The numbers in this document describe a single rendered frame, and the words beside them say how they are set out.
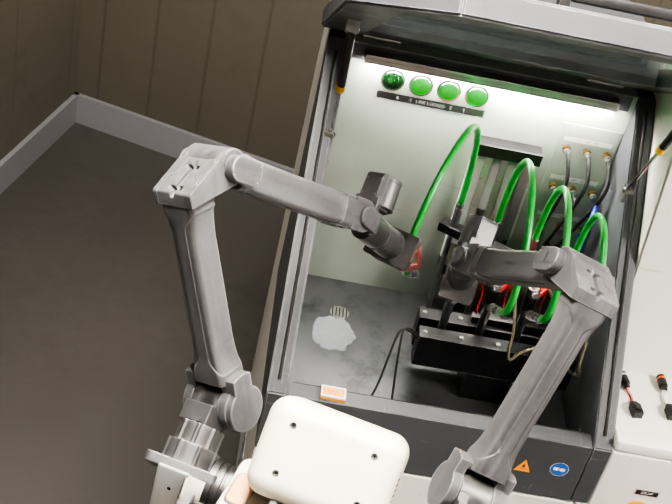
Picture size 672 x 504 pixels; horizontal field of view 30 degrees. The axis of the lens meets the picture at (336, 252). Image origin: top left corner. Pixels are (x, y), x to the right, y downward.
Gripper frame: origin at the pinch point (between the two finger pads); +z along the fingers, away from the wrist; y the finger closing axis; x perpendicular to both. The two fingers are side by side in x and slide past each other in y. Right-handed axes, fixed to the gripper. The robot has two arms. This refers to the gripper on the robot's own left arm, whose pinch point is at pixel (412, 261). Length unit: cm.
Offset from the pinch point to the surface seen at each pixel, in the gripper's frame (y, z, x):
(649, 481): -42, 51, 14
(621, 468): -38, 46, 15
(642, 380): -30, 53, -4
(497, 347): -6.2, 35.0, 4.7
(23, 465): 112, 51, 89
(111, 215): 187, 105, 16
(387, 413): -3.2, 13.6, 27.7
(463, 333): 0.7, 31.8, 5.5
